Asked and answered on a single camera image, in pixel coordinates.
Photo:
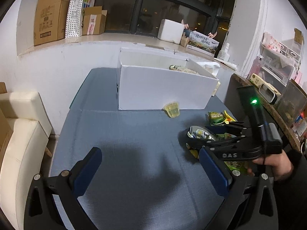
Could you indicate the clear plastic drawer organizer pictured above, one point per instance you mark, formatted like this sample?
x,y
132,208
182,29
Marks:
x,y
278,62

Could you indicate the yellow jelly cup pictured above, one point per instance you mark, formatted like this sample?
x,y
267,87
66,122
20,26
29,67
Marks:
x,y
172,109

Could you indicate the small open cardboard box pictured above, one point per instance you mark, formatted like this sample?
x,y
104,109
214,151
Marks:
x,y
94,20

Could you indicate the cream tissue pack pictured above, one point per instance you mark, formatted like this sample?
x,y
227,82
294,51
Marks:
x,y
213,68

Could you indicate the white dotted paper bag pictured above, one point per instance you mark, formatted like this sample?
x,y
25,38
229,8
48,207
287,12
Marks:
x,y
74,21

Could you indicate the white cardboard storage box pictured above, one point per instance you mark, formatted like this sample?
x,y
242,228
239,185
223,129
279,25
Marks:
x,y
145,81

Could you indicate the wooden side shelf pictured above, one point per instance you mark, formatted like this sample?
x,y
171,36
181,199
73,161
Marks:
x,y
233,103

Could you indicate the white foam box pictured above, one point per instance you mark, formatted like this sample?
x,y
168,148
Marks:
x,y
170,31

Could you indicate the yellow snack bag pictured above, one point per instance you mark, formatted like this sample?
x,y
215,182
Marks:
x,y
228,118

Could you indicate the white spray bottle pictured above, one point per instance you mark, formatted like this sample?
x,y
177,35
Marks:
x,y
223,53

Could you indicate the striped snack bag in box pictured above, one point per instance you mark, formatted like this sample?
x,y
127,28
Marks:
x,y
182,69

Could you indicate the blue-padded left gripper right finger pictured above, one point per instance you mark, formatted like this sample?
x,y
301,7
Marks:
x,y
216,170

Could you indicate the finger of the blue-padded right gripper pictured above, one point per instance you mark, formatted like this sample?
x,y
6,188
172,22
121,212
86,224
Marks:
x,y
219,145
231,128

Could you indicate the cream sofa armchair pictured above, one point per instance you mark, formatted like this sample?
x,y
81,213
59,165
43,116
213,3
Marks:
x,y
21,161

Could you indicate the person's right hand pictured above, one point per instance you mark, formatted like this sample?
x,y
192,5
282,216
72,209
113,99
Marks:
x,y
281,166

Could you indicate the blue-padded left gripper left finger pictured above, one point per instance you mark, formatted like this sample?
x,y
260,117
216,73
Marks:
x,y
84,170

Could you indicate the green snack packet on table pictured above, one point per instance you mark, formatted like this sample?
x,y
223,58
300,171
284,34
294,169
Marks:
x,y
216,118

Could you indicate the brown cardboard sheet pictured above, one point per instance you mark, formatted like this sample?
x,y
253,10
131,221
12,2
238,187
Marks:
x,y
3,88

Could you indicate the tall brown cardboard box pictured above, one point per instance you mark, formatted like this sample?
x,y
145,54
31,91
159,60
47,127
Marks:
x,y
50,21

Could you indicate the blue table cloth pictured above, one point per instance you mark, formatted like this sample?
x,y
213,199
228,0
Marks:
x,y
147,179

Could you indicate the printed landscape carton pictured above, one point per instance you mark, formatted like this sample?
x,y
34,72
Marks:
x,y
202,43

